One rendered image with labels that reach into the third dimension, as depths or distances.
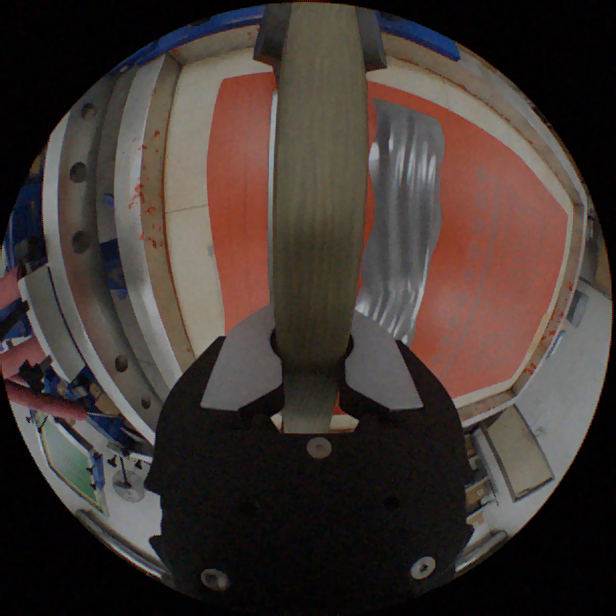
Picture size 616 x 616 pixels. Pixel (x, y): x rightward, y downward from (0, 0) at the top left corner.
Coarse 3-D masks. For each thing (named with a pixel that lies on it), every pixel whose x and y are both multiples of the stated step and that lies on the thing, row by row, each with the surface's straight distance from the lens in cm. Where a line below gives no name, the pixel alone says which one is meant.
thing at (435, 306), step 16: (224, 288) 19; (240, 288) 19; (256, 288) 18; (224, 304) 20; (240, 304) 19; (256, 304) 19; (432, 304) 23; (448, 304) 24; (240, 320) 20; (416, 320) 23; (432, 320) 24; (416, 336) 24; (432, 336) 26; (528, 336) 51; (416, 352) 26; (432, 352) 28; (512, 368) 55; (448, 384) 36; (464, 384) 41; (480, 384) 46; (336, 400) 28
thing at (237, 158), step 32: (224, 96) 22; (256, 96) 20; (384, 96) 22; (416, 96) 24; (224, 128) 20; (256, 128) 19; (448, 128) 24; (480, 128) 29; (224, 160) 18; (256, 160) 18; (448, 160) 22; (480, 160) 26; (512, 160) 33; (224, 192) 18; (256, 192) 17; (448, 192) 22; (544, 192) 42; (224, 224) 18; (256, 224) 17; (448, 224) 21; (224, 256) 18; (256, 256) 17; (448, 256) 22; (448, 288) 23; (544, 288) 48
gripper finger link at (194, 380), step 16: (224, 336) 9; (208, 352) 8; (192, 368) 8; (208, 368) 8; (176, 384) 8; (192, 384) 7; (176, 400) 7; (192, 400) 7; (160, 416) 7; (176, 416) 7; (192, 416) 7; (208, 416) 6; (224, 416) 6; (160, 432) 7; (176, 432) 6; (192, 432) 6; (208, 432) 6; (224, 432) 6; (160, 448) 7; (176, 448) 6; (160, 464) 6; (144, 480) 6; (160, 480) 6; (256, 512) 6
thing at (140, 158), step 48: (192, 48) 26; (240, 48) 26; (384, 48) 26; (144, 96) 23; (480, 96) 32; (144, 144) 20; (144, 192) 19; (576, 192) 56; (144, 240) 19; (576, 240) 61; (144, 288) 20; (144, 336) 24; (528, 384) 68; (336, 432) 36
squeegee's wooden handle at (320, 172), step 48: (288, 48) 9; (336, 48) 9; (288, 96) 7; (336, 96) 7; (288, 144) 6; (336, 144) 6; (288, 192) 6; (336, 192) 6; (288, 240) 6; (336, 240) 6; (288, 288) 6; (336, 288) 6; (288, 336) 7; (336, 336) 7; (288, 384) 9; (336, 384) 9; (288, 432) 13
